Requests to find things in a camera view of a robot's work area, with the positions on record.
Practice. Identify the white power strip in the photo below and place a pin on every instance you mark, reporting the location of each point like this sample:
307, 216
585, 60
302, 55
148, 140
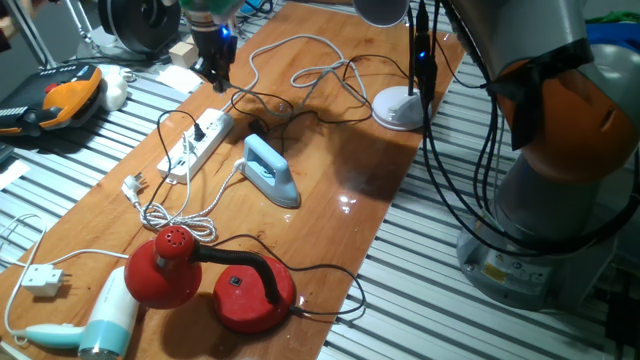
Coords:
210, 132

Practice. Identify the white rounded lump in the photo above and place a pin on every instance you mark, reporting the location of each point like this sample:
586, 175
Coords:
115, 90

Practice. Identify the white blue hair dryer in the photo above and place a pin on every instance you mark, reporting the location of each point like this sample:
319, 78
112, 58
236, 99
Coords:
107, 320

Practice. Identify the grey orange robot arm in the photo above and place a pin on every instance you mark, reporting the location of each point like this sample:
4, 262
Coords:
540, 50

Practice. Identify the black orange teach pendant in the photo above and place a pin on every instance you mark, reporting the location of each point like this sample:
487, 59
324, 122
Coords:
65, 97

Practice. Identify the light blue travel iron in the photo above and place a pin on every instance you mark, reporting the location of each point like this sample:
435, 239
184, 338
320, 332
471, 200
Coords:
272, 175

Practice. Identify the black filament spool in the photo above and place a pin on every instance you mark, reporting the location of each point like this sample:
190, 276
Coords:
140, 22

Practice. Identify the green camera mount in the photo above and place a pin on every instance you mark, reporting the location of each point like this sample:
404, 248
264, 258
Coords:
215, 6

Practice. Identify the grey metal stand leg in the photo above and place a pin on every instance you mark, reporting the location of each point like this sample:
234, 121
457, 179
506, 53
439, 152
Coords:
30, 34
77, 17

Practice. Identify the blue plastic bag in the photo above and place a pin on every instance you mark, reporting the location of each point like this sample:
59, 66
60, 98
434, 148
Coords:
615, 35

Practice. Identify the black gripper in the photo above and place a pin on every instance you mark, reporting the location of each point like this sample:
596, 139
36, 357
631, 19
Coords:
212, 47

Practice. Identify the orange wooden board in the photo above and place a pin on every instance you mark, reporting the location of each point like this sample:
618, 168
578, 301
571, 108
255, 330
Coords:
340, 165

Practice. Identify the red desk lamp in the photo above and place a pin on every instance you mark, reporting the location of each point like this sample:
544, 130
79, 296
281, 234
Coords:
165, 275

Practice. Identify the white paper sheet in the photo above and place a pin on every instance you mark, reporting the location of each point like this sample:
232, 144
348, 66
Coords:
180, 79
12, 175

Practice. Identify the blue white plastic object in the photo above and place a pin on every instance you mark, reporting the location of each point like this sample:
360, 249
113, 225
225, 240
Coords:
255, 5

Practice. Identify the small wooden cube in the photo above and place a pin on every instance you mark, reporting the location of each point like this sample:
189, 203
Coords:
182, 54

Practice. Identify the white cylindrical device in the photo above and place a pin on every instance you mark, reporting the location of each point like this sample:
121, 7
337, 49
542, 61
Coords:
381, 12

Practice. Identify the white square plug adapter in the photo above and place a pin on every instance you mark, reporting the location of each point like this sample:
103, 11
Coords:
40, 281

